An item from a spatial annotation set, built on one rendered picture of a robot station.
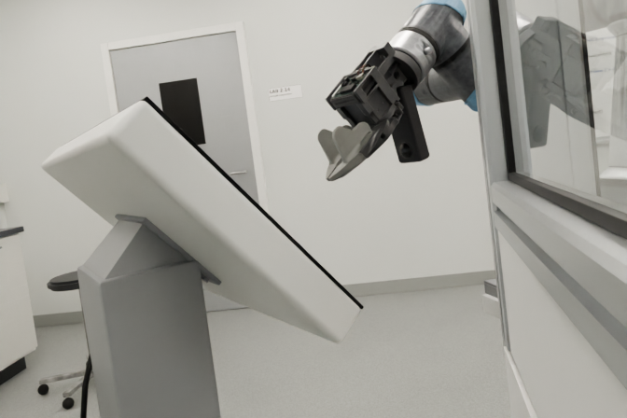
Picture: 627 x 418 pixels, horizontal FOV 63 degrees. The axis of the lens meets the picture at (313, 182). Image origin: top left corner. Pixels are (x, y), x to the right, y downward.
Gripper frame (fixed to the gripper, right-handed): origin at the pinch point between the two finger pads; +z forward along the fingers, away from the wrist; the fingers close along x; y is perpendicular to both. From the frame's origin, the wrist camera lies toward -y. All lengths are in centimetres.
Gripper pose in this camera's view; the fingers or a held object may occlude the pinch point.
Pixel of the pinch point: (337, 176)
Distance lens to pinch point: 70.2
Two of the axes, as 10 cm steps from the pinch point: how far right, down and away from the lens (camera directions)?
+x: 5.5, -0.2, -8.4
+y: -6.3, -6.7, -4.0
